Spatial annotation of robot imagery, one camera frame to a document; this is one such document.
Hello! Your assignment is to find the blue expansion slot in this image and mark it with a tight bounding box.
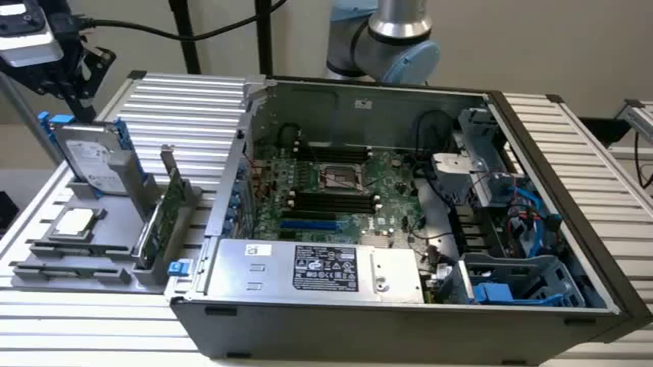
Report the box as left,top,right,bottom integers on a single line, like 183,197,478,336
278,219,342,235

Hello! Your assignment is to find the thick black camera cable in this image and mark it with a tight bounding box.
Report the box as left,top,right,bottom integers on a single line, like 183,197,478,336
48,0,287,41

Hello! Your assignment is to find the black expansion slot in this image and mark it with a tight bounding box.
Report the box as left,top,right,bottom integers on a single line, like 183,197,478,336
278,210,339,221

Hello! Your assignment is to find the grey drive cage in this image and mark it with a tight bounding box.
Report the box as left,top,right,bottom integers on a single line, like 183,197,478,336
442,251,586,307

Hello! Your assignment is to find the silver power supply unit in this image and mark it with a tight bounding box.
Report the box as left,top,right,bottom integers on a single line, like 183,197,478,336
201,238,428,305

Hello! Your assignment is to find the grey metal disk bay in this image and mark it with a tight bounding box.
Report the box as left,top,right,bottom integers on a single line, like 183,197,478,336
430,108,530,209

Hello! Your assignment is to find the short black looped cable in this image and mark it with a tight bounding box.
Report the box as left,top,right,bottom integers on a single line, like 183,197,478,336
278,122,300,145

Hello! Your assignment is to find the hard disk with blue carrier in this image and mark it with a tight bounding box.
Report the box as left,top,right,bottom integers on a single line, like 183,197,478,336
37,111,135,192

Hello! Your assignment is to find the silver CPU chip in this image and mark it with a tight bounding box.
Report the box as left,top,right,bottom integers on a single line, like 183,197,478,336
53,209,105,235

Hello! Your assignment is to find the CPU socket with metal frame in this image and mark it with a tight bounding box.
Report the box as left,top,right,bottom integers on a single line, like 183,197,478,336
316,163,367,193

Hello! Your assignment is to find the grey parts rack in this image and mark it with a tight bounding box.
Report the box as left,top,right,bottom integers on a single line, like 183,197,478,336
8,178,208,296

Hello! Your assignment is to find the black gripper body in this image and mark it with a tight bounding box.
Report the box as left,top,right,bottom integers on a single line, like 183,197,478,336
0,36,88,101

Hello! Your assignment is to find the blue drive caddy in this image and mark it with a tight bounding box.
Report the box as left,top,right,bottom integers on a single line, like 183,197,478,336
470,281,517,306

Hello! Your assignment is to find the silver chipset heatsink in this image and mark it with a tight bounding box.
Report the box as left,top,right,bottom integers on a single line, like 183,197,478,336
363,234,395,250

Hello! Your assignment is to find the blue case latch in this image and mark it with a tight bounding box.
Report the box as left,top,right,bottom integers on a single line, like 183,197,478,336
167,258,193,277

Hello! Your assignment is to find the blue SATA wire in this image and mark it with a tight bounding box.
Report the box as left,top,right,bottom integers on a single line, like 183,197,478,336
507,182,565,265

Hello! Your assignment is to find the green motherboard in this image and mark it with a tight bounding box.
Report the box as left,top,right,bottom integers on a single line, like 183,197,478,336
244,143,434,268

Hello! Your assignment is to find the red wire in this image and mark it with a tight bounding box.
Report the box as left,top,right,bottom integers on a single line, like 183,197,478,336
523,196,551,225

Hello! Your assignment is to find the black looped power cable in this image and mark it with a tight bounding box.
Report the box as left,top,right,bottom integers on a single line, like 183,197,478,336
412,109,456,158

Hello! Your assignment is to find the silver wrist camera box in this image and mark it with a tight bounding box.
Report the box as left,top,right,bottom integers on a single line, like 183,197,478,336
0,0,67,69

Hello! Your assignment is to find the green graphics card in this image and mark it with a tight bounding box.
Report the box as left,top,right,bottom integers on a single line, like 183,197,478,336
131,143,193,271

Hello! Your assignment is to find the black stand pole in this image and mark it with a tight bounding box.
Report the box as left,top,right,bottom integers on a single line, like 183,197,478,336
171,0,204,76
253,0,275,76

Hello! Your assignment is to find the open black PC case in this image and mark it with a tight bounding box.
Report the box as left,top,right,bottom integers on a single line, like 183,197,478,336
163,73,653,361

